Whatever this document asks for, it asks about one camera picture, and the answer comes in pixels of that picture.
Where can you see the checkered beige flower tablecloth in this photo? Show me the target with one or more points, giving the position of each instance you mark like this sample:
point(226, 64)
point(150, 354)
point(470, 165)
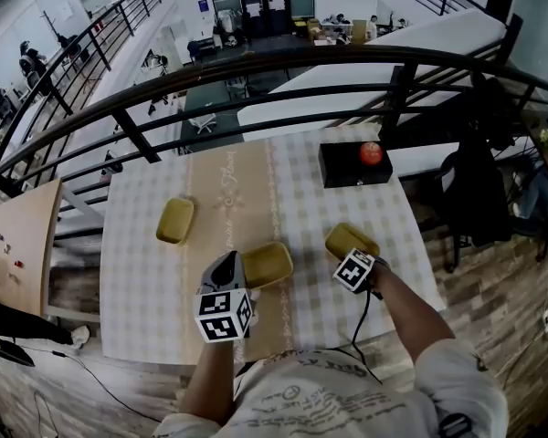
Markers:
point(155, 290)

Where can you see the curved black metal railing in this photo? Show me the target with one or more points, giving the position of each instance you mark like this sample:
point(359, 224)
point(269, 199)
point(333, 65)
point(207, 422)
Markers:
point(301, 56)

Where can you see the blue wall sign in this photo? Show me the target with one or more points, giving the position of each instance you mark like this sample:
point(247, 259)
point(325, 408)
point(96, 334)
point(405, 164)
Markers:
point(203, 6)

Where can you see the person's left forearm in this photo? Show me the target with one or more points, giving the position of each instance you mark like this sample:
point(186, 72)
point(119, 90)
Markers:
point(210, 381)

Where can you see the black coat rack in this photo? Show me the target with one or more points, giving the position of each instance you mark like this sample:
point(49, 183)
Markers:
point(50, 21)

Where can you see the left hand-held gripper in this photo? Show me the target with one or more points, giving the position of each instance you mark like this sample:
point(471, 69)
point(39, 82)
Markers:
point(219, 322)

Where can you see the wooden side table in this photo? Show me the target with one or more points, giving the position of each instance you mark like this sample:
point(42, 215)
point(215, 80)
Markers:
point(23, 226)

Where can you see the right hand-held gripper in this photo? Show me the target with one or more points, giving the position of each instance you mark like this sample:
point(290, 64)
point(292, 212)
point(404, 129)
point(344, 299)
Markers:
point(352, 272)

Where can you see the person's right forearm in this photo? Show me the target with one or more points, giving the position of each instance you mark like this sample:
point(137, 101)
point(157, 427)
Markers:
point(406, 317)

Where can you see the red apple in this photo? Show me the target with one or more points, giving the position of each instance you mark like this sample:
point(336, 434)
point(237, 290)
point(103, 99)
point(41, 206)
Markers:
point(371, 154)

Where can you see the black office chair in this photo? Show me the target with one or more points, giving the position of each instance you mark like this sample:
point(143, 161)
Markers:
point(475, 199)

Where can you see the white power strip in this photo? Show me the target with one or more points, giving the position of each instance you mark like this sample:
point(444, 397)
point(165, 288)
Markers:
point(547, 320)

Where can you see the black-framed glass door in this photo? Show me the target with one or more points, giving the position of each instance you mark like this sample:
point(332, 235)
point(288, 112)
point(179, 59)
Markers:
point(274, 3)

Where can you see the black box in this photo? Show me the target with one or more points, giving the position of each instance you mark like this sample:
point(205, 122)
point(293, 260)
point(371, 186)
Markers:
point(342, 167)

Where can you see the person's white printed shirt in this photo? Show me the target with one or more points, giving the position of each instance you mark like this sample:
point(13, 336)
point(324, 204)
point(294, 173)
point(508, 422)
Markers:
point(324, 404)

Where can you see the yellow tray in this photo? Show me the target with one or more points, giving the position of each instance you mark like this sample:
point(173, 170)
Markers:
point(269, 265)
point(175, 219)
point(347, 240)

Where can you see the white office chair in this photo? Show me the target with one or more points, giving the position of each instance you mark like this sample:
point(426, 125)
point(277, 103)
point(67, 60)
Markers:
point(204, 121)

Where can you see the black laptop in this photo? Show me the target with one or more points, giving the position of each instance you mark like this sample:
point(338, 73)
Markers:
point(9, 350)

